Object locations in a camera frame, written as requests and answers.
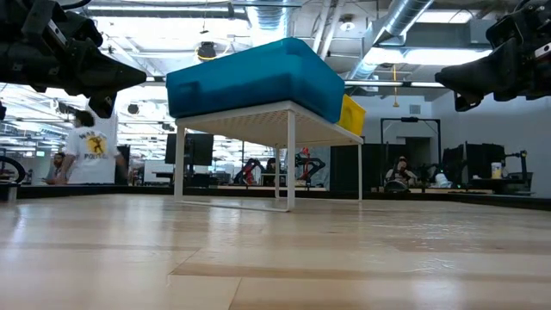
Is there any black ceiling cable reel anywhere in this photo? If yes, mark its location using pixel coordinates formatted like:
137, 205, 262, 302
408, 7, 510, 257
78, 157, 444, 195
196, 40, 219, 62

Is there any yellow plastic basket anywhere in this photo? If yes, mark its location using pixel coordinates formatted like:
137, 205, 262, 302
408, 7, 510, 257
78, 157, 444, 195
337, 93, 368, 137

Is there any white perforated shelf riser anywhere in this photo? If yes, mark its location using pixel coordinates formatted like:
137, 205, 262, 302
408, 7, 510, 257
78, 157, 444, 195
173, 100, 365, 214

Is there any black tall cabinet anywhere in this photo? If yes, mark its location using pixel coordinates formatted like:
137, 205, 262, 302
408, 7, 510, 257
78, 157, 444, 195
115, 144, 132, 185

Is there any blue plastic bin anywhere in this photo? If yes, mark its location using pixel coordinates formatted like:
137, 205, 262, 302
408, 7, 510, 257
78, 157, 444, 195
165, 36, 346, 125

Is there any yellow hanging cord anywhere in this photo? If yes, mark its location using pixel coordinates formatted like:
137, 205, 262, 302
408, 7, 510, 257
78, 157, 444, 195
391, 64, 400, 109

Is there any silver ventilation duct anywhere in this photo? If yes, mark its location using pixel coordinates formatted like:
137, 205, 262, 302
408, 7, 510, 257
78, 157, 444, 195
344, 0, 435, 81
245, 0, 294, 47

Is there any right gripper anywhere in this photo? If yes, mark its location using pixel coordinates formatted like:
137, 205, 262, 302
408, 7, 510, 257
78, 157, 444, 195
434, 0, 551, 113

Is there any person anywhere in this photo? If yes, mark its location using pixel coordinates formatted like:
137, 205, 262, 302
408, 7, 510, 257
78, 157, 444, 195
384, 155, 418, 193
42, 151, 71, 185
63, 109, 129, 185
264, 157, 279, 187

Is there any long ceiling light strip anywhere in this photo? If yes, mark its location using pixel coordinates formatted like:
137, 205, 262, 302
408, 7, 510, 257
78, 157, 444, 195
144, 76, 447, 90

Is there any black curved hose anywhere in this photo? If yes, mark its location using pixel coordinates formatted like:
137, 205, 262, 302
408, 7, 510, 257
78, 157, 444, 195
0, 155, 27, 185

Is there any black rig frame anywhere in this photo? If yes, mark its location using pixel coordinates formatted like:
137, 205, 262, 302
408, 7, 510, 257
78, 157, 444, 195
380, 115, 443, 169

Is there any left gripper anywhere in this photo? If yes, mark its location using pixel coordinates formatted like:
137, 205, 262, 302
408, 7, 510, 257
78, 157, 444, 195
0, 0, 148, 120

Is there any black monitor screen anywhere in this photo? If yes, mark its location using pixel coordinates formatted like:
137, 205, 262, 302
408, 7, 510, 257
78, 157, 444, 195
164, 132, 215, 166

